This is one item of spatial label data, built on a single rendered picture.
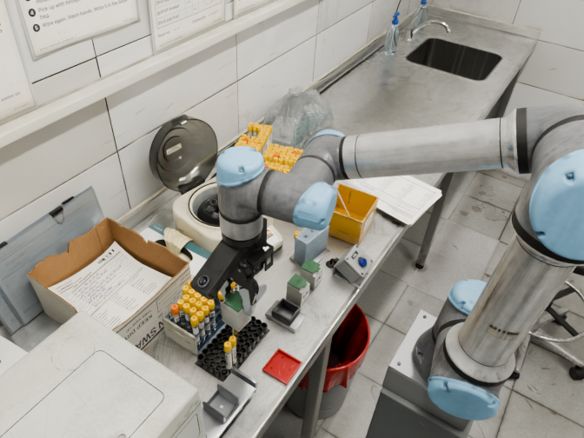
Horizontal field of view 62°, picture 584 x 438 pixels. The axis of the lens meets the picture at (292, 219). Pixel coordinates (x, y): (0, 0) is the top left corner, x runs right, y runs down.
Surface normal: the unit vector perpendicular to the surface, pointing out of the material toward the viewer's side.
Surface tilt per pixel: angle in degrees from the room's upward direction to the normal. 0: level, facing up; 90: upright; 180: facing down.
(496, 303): 87
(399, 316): 0
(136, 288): 1
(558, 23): 90
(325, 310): 0
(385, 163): 85
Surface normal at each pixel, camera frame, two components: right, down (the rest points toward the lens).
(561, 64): -0.54, 0.54
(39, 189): 0.84, 0.39
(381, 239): 0.05, -0.74
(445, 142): -0.47, -0.04
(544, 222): -0.33, 0.49
